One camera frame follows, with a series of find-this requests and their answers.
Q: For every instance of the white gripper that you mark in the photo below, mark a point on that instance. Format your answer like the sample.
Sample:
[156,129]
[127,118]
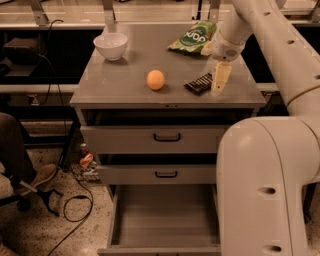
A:
[222,48]

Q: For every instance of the dark rxbar chocolate bar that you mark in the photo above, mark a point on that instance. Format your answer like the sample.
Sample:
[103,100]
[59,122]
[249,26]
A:
[200,85]

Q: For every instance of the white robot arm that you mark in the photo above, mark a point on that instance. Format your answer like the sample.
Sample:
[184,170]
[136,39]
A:
[263,163]

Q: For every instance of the top grey drawer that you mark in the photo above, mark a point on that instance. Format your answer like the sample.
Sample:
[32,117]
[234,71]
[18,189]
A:
[192,131]

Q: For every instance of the grey drawer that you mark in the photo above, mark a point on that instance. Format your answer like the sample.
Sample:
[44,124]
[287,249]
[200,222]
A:
[163,220]
[138,169]
[192,131]

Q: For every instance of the grey drawer cabinet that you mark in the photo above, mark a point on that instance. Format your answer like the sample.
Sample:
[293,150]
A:
[122,84]

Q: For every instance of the middle grey drawer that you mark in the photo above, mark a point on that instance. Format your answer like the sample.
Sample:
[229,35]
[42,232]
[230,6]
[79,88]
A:
[138,169]

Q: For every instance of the bottom grey drawer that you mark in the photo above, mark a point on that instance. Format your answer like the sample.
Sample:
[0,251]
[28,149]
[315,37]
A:
[163,220]

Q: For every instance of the green chip bag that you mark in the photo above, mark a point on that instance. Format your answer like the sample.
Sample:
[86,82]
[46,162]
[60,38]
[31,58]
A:
[194,39]

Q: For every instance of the orange fruit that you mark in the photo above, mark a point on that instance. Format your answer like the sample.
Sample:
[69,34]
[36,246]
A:
[155,80]

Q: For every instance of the white bowl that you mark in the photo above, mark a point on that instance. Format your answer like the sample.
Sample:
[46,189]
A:
[111,45]

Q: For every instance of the small bottles on floor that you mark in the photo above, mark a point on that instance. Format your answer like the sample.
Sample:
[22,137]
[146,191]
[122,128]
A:
[87,162]

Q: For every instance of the dark box on shelf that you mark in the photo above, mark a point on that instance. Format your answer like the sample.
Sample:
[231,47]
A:
[22,51]

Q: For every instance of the tan shoe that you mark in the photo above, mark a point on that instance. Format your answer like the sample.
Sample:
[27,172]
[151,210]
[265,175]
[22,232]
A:
[43,175]

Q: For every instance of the person leg brown trousers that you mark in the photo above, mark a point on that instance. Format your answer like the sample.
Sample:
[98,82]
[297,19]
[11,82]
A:
[13,154]

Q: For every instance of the black office chair base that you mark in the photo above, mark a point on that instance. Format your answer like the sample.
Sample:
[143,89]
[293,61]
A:
[23,203]

